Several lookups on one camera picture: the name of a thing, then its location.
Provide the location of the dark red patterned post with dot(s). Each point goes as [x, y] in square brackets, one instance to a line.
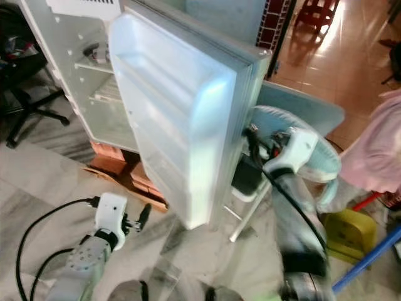
[274, 22]

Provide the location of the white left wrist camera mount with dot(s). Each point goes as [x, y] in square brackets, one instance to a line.
[111, 211]

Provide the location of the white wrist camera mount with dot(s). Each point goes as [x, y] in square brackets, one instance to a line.
[111, 211]
[296, 149]

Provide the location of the pink cloth garment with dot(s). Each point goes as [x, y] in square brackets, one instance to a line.
[373, 147]

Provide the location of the brick and wood fridge base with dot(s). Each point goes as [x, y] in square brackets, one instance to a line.
[116, 172]

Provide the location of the black office chair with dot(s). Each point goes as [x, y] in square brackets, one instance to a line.
[25, 56]

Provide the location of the grey right robot leg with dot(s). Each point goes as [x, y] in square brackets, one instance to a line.
[224, 295]

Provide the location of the red stick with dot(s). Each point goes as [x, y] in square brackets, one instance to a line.
[366, 200]

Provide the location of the yellow plastic dustpan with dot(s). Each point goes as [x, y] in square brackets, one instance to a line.
[351, 235]

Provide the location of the white folding chair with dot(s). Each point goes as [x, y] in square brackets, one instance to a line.
[313, 106]

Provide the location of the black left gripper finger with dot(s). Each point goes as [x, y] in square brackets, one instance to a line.
[145, 214]

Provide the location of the blue stick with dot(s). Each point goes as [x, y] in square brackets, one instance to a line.
[366, 260]

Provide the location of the white fridge shelf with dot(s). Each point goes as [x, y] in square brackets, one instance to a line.
[94, 67]

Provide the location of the red plastic chair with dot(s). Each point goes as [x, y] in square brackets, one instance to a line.
[316, 12]

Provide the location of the silver fridge door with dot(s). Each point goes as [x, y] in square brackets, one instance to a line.
[178, 119]

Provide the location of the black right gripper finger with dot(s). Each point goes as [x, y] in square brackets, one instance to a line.
[252, 141]

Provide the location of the white vented fridge panel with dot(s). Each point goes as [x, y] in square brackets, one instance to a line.
[84, 7]

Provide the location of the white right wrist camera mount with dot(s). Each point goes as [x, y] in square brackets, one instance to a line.
[296, 149]

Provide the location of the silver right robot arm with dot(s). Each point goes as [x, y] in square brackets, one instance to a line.
[304, 232]

